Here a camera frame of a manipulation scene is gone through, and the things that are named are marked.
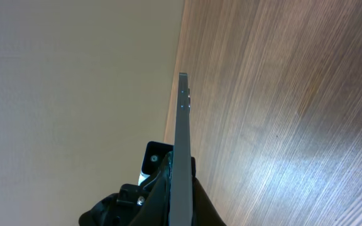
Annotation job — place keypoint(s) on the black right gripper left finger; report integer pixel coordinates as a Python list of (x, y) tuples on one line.
[(156, 192)]

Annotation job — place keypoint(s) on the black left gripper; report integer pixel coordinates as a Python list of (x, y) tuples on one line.
[(119, 208)]

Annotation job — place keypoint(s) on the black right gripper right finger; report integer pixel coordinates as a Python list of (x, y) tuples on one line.
[(204, 212)]

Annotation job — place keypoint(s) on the blue Galaxy smartphone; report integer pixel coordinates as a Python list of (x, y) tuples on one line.
[(181, 192)]

